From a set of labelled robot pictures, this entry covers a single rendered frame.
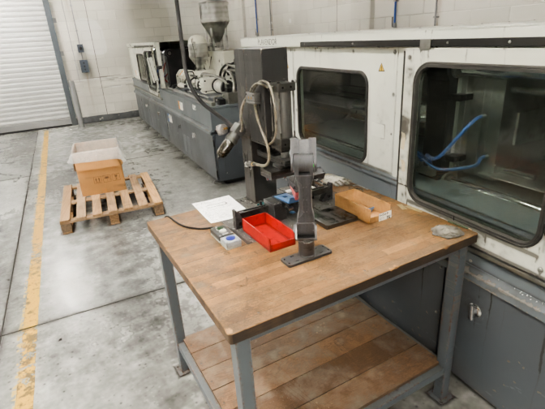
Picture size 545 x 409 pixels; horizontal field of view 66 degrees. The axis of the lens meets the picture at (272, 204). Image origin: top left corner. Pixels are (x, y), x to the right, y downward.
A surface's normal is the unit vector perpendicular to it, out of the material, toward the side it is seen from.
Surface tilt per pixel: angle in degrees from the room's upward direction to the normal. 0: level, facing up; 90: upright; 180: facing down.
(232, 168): 90
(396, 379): 0
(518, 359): 90
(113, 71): 90
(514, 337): 90
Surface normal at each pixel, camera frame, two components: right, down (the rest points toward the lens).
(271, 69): 0.49, 0.30
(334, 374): -0.06, -0.92
